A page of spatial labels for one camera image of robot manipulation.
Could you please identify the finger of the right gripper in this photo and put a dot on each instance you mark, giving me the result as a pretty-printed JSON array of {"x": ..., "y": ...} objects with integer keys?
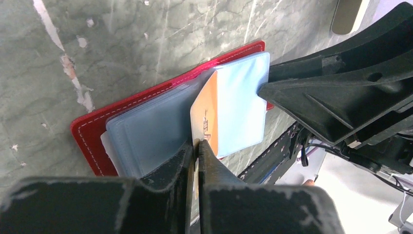
[{"x": 384, "y": 47}]

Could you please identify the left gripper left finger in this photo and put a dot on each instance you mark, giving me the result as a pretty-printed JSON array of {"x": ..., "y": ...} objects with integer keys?
[{"x": 158, "y": 203}]

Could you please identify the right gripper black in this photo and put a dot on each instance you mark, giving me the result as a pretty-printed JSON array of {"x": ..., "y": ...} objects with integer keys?
[{"x": 367, "y": 113}]

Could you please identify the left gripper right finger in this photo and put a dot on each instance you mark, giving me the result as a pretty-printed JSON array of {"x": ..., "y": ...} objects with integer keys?
[{"x": 313, "y": 210}]

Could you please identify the red leather card holder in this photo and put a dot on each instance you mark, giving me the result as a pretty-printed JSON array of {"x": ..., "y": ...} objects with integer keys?
[{"x": 134, "y": 136}]

